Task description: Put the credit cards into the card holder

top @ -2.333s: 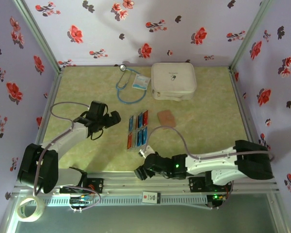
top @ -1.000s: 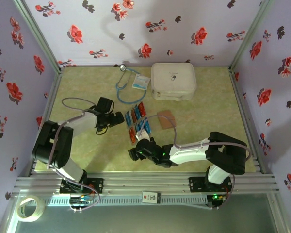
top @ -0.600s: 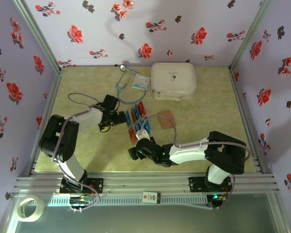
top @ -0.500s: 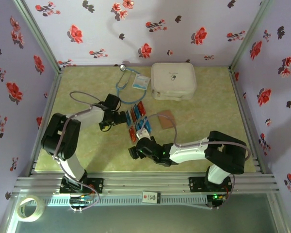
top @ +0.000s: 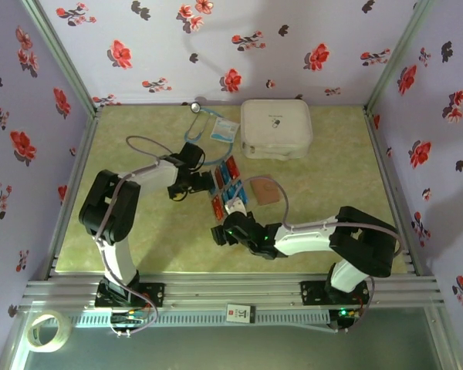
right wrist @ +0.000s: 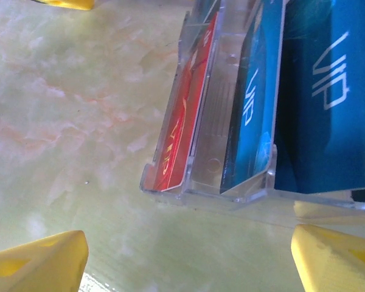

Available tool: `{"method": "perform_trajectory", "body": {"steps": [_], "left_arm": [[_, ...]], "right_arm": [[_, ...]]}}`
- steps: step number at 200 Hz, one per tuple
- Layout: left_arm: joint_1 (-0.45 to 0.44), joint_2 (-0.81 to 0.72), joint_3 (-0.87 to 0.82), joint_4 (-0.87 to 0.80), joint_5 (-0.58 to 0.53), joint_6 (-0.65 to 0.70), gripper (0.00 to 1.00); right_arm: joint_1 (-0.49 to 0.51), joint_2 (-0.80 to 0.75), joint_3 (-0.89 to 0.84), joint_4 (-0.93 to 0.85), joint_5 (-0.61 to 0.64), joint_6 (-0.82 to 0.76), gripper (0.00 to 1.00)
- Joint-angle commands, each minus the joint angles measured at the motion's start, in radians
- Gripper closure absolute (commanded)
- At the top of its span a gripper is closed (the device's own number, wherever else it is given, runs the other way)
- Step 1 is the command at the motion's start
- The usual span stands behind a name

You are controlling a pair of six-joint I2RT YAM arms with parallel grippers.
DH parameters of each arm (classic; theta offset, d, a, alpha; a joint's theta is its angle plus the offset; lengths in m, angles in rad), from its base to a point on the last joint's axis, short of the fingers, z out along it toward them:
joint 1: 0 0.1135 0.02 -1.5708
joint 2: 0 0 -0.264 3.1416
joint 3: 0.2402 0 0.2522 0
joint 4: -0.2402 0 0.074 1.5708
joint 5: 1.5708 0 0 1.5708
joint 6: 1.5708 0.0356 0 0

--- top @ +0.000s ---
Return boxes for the white zip pouch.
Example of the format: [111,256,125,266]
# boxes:
[240,99,313,161]

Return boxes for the aluminium upright post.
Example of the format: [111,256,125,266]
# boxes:
[21,0,101,113]
[364,0,438,112]

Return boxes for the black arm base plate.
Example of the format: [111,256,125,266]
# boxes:
[299,280,370,305]
[95,282,166,309]

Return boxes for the clear acrylic card stand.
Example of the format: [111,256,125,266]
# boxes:
[208,156,252,221]

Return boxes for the brown leather card holder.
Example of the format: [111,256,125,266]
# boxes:
[252,179,281,206]

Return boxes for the blue white sealed packet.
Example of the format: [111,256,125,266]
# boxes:
[209,117,241,144]

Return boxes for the left arm grey cable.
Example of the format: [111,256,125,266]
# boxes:
[94,134,178,340]

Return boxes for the clear tape roll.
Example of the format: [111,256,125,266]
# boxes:
[26,309,71,353]

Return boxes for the blue stethoscope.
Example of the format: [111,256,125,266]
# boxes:
[183,100,236,170]

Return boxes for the aluminium frame cross rail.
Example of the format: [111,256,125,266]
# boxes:
[21,272,447,309]

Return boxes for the aluminium frame side rail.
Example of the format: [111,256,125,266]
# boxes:
[362,106,426,277]
[42,106,102,281]

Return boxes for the red white label card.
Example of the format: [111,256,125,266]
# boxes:
[225,303,255,324]

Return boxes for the small wired circuit board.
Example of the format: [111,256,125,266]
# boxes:
[336,307,363,321]
[110,308,150,327]

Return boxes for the slotted grey cable duct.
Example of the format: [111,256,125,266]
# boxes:
[67,310,331,328]

